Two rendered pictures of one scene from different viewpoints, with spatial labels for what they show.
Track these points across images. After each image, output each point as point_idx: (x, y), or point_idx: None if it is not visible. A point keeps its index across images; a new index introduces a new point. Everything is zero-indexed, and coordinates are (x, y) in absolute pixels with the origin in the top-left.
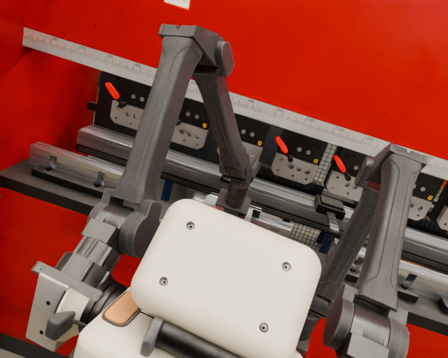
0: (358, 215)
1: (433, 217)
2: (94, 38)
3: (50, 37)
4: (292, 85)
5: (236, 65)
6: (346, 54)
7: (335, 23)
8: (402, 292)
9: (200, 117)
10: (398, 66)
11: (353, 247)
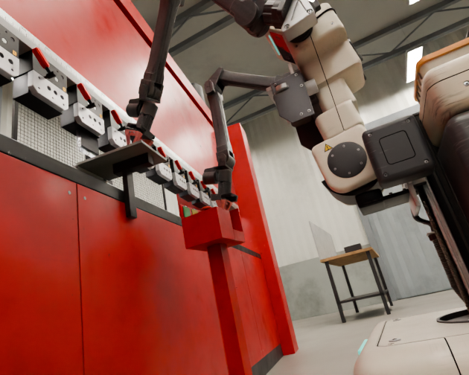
0: (219, 104)
1: (169, 184)
2: None
3: None
4: (103, 79)
5: (71, 50)
6: (117, 72)
7: (109, 53)
8: None
9: (59, 80)
10: (135, 88)
11: (225, 120)
